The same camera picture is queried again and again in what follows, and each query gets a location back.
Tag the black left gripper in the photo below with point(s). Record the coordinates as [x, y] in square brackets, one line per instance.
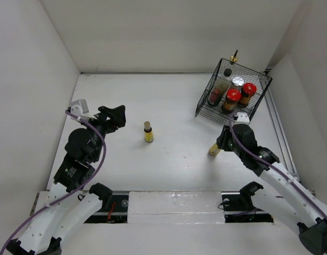
[117, 115]

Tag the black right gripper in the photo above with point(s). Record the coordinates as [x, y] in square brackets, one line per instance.
[222, 139]

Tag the yellow bottle cork cap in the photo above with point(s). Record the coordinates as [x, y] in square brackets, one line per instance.
[214, 150]

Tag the small yellow label bottle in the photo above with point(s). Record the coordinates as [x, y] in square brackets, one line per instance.
[148, 134]

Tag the black cap sauce bottle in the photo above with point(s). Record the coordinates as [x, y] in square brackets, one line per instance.
[221, 85]

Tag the red lid chili jar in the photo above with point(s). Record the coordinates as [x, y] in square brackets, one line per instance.
[231, 99]

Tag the red lid sauce jar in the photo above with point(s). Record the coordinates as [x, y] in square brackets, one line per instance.
[247, 92]

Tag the silver lid white jar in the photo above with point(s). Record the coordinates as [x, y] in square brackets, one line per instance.
[236, 83]

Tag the clear glass oil bottle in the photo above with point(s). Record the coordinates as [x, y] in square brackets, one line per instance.
[231, 66]

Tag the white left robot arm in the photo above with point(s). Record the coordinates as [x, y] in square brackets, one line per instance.
[65, 208]

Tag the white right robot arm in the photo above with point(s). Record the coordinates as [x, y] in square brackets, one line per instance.
[295, 206]

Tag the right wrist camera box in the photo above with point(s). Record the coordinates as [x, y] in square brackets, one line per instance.
[241, 118]

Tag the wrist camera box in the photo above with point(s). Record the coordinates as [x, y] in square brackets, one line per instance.
[241, 118]
[78, 110]

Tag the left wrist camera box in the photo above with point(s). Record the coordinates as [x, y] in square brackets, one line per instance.
[78, 110]

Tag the black wire basket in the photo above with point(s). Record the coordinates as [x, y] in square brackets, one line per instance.
[215, 114]

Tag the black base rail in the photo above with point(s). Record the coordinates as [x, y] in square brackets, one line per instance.
[178, 207]

